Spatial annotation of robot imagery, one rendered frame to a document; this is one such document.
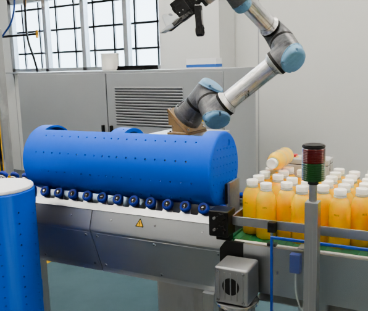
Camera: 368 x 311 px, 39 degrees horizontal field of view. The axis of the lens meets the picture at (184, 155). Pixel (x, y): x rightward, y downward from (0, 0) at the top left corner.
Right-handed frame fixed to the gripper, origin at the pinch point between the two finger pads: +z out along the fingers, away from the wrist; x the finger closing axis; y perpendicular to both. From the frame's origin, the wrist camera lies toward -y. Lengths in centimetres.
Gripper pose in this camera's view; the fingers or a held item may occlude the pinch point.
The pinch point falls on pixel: (164, 33)
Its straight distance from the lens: 204.2
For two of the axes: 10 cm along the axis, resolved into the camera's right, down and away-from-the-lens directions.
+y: -5.9, -7.9, -1.4
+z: -7.9, 5.4, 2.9
